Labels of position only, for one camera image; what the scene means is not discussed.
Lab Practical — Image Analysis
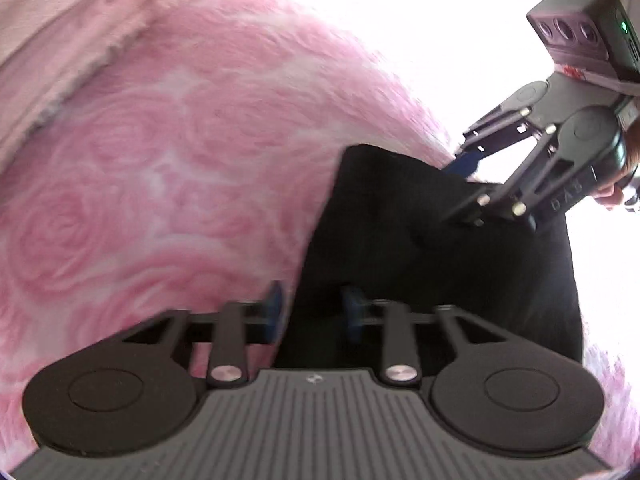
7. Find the person's right hand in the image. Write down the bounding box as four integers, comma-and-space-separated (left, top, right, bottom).
595, 127, 640, 212

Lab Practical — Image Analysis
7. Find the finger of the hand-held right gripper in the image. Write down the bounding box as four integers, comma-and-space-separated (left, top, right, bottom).
441, 126, 560, 235
444, 106, 546, 180

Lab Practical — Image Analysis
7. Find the black garment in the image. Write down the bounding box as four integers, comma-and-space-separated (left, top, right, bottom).
274, 144, 585, 370

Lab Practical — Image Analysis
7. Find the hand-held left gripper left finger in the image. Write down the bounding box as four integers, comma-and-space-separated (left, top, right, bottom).
120, 280, 287, 390

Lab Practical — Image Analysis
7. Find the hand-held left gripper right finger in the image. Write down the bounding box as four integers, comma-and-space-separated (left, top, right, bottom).
340, 285, 512, 390

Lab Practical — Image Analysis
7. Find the pale pink quilted cloth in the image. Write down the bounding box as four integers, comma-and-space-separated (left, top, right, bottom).
0, 0, 236, 167

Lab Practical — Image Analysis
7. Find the pink floral blanket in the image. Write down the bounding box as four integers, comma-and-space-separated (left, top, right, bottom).
0, 0, 630, 467

